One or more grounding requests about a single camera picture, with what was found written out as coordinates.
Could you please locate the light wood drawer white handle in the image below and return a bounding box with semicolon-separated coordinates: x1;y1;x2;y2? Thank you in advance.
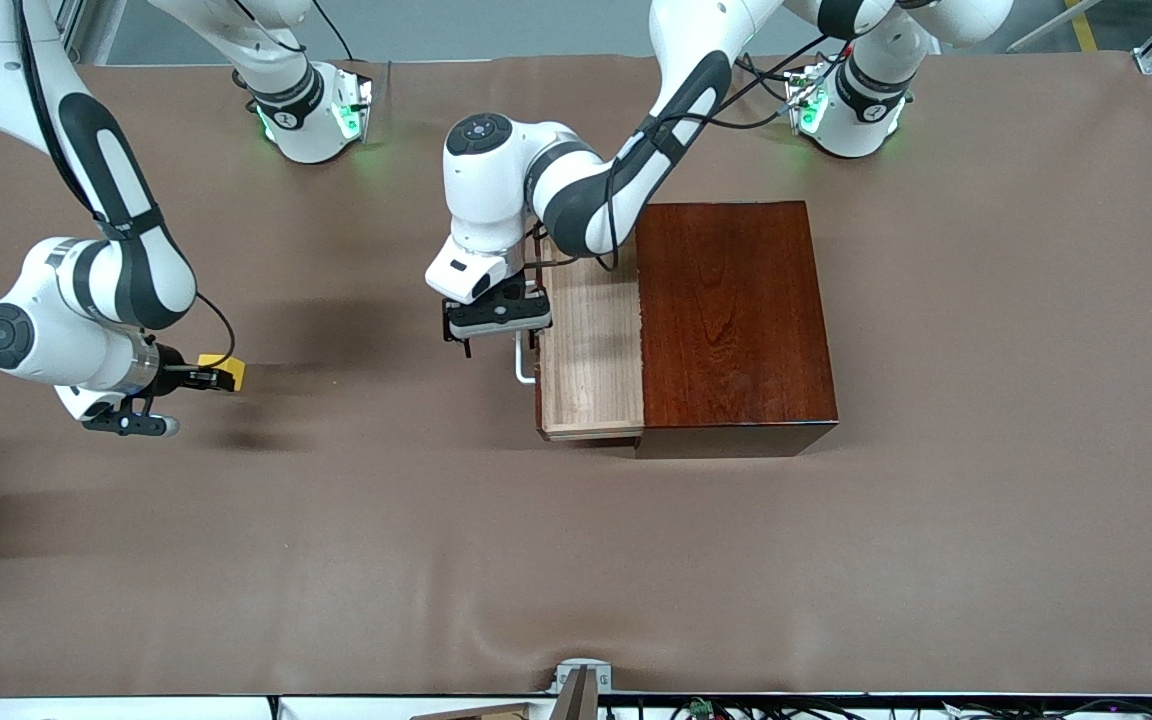
514;238;647;443

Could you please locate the table cover mat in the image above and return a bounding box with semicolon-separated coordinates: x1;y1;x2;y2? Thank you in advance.
0;50;1152;698

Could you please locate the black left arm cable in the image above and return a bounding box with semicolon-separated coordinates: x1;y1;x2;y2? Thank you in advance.
534;30;852;271

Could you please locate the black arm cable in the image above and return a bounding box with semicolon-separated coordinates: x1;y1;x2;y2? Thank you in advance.
534;30;852;271
194;290;237;373

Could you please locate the metal bracket with post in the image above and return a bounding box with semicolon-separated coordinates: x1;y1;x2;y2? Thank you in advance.
554;658;614;720

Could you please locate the dark red-brown wooden cabinet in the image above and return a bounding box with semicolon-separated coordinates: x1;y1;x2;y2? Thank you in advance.
634;200;840;459

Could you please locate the yellow block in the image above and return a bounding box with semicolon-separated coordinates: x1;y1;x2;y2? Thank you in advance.
198;354;247;392

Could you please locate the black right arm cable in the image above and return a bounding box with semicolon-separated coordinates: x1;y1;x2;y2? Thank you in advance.
194;290;237;373

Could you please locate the black base cable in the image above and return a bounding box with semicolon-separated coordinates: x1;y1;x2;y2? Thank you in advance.
311;0;357;63

